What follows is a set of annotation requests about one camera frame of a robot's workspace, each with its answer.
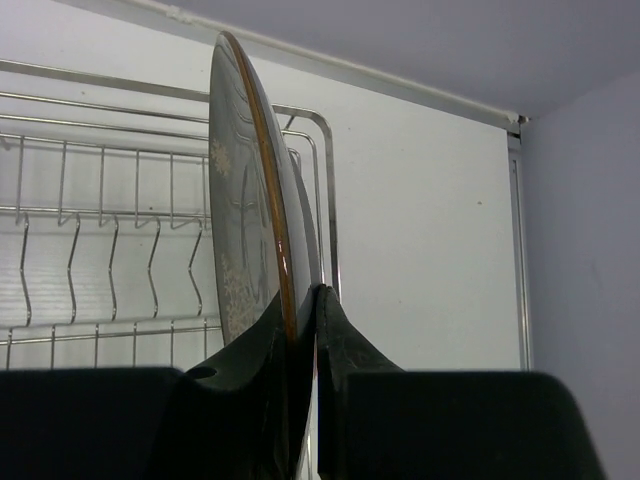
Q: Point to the wire metal dish rack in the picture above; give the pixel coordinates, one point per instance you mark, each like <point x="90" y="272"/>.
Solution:
<point x="106" y="240"/>

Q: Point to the grey deer pattern plate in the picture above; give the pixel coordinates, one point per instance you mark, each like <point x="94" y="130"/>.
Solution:
<point x="267" y="263"/>

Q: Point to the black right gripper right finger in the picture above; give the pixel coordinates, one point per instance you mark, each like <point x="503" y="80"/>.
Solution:
<point x="347" y="364"/>

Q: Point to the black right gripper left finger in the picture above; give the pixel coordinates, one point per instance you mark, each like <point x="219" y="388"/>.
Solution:
<point x="227" y="417"/>

